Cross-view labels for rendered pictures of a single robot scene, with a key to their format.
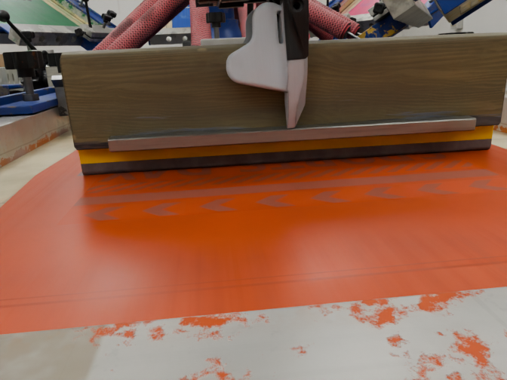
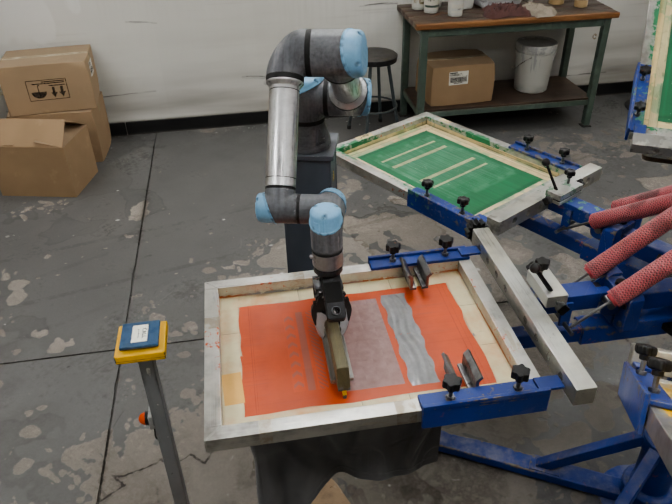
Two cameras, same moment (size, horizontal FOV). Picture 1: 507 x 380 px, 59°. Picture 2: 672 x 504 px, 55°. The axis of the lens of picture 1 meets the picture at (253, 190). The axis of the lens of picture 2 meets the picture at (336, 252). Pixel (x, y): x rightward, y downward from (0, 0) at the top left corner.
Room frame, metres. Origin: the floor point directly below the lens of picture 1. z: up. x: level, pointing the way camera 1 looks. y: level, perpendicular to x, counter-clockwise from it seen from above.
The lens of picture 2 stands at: (0.32, -1.29, 2.10)
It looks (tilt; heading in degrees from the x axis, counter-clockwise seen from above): 34 degrees down; 86
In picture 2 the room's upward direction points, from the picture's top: 1 degrees counter-clockwise
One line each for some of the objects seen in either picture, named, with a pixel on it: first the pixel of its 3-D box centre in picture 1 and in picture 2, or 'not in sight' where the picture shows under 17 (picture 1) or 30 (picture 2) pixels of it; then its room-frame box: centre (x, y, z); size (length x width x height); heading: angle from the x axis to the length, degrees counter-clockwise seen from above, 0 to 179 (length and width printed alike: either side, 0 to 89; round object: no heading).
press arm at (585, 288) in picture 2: not in sight; (563, 297); (1.01, 0.03, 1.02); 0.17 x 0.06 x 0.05; 5
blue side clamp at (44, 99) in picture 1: (54, 113); (418, 264); (0.66, 0.28, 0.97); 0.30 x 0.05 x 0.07; 5
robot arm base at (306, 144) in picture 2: not in sight; (307, 129); (0.36, 0.69, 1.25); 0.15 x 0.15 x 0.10
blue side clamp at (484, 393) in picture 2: not in sight; (482, 401); (0.71, -0.27, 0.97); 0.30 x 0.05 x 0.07; 5
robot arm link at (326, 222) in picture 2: not in sight; (326, 228); (0.38, 0.00, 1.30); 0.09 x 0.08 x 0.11; 81
